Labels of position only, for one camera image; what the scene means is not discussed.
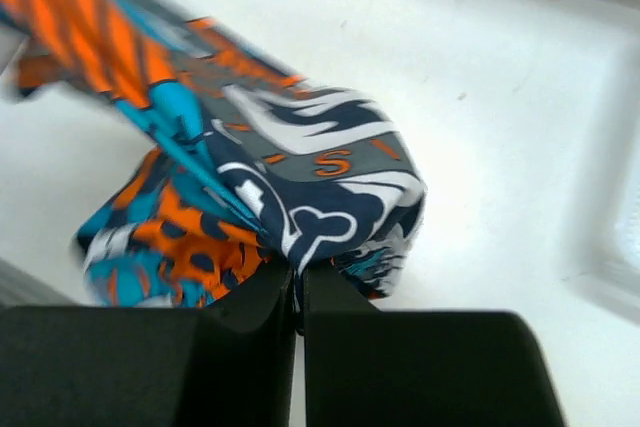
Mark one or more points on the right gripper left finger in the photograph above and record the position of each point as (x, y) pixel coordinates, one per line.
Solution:
(230, 364)

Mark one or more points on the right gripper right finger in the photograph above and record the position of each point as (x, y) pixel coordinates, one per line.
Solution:
(367, 367)

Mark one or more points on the colourful patterned shorts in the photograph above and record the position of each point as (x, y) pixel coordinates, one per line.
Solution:
(250, 162)

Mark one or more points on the white perforated plastic basket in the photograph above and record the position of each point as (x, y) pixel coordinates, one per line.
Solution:
(601, 223)

